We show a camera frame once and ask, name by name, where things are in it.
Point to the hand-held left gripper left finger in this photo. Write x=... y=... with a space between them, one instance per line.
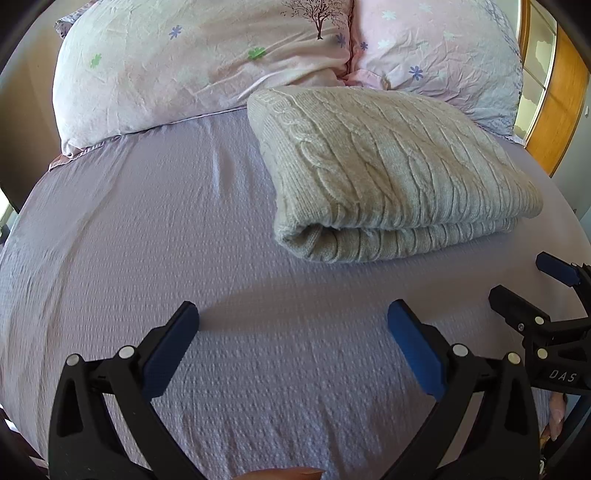
x=168 y=350

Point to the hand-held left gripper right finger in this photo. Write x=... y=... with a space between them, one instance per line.
x=418 y=350

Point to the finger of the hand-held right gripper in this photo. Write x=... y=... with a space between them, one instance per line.
x=561 y=270
x=517 y=307

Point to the person's right hand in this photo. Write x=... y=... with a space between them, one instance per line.
x=557 y=415

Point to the person's left hand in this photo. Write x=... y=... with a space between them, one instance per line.
x=284 y=474

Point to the purple bed sheet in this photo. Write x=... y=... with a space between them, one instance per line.
x=138 y=258

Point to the wooden cabinet with glass panels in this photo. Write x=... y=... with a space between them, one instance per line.
x=556 y=92

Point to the pink flower print pillow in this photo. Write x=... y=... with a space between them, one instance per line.
x=438 y=50

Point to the pink tree print pillow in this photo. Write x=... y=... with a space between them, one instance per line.
x=194 y=64

